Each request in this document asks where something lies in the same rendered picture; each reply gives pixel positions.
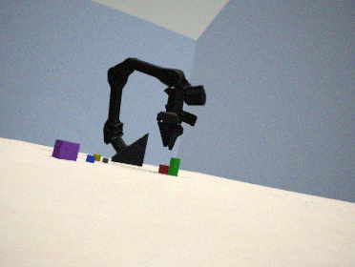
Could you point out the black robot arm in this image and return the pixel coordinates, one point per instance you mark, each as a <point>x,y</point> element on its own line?
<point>181,92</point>

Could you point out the purple block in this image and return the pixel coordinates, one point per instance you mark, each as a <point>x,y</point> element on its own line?
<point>65,150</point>

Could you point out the small blue cube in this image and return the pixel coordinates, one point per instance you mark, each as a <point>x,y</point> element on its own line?
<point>90,158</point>

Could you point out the green block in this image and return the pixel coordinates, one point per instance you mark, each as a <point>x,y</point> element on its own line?
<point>174,162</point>
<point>173,171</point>

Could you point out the small yellow block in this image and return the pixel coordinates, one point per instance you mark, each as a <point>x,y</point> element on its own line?
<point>97,157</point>

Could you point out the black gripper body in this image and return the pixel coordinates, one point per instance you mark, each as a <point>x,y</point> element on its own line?
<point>170,116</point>

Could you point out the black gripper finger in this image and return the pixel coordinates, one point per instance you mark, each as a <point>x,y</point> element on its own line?
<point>173,139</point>
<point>166,131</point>

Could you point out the red block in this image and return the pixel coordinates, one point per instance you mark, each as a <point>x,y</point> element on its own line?
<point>163,169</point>

